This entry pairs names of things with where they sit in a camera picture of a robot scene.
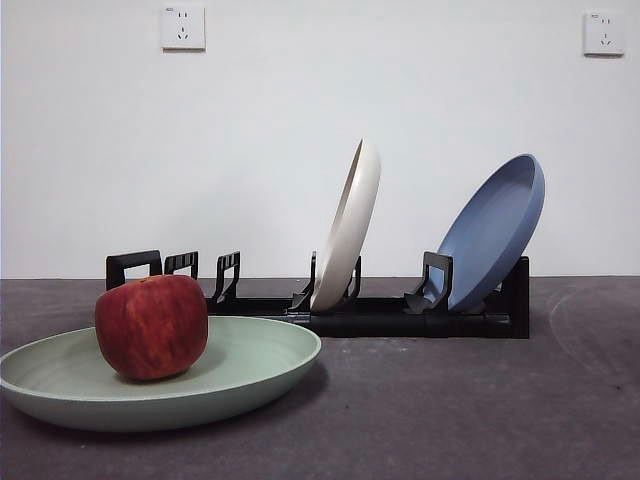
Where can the green plate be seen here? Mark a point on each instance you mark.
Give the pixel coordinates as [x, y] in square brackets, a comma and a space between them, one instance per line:
[250, 360]

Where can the red apple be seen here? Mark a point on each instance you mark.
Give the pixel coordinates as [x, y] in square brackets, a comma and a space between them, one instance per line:
[150, 330]

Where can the cream plate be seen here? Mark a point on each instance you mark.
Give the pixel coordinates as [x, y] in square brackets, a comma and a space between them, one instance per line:
[350, 240]

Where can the black plate rack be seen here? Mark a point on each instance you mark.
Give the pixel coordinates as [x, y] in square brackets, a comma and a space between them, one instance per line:
[400, 327]

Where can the blue plate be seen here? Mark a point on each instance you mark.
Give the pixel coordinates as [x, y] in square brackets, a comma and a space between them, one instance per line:
[492, 235]

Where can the white wall socket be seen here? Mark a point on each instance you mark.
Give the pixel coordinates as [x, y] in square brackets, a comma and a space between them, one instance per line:
[183, 27]
[604, 35]

